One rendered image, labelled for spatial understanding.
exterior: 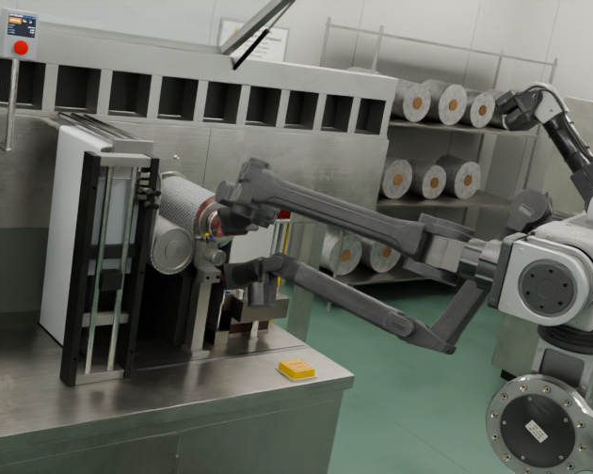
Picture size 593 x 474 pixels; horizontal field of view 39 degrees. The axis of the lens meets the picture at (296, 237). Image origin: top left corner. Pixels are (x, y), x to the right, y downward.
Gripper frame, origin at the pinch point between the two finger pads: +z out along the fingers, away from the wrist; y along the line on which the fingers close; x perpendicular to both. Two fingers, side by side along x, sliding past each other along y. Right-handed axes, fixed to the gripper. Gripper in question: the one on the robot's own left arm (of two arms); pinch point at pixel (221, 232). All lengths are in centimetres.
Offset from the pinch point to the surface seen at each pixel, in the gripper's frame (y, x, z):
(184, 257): -7.5, -2.8, 8.5
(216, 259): -3.7, -6.9, 0.1
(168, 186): -3.5, 19.9, 13.6
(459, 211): 419, 112, 266
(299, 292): 76, 2, 72
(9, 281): -41, 6, 43
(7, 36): -56, 37, -24
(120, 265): -31.7, -7.9, -3.3
